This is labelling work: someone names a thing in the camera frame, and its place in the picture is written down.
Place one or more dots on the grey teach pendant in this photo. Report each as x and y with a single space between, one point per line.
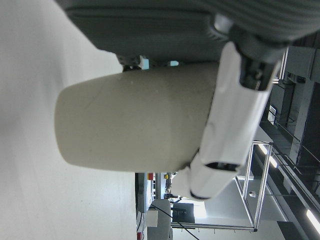
145 195

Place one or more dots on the aluminium profile camera frame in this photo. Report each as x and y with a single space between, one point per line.
264 175

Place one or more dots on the white paper cup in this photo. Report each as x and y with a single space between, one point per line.
130 117

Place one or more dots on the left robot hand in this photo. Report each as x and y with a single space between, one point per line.
162 27

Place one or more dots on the white ceiling dome camera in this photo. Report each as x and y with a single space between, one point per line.
252 194

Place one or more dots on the ceiling light strip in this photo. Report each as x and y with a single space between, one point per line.
312 217
262 148

